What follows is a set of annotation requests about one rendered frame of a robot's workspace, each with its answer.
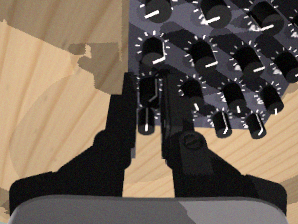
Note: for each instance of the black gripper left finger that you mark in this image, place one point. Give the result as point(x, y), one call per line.
point(98, 170)

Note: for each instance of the black knob box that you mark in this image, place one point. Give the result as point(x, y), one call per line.
point(157, 46)

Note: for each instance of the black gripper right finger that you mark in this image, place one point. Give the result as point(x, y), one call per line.
point(202, 171)

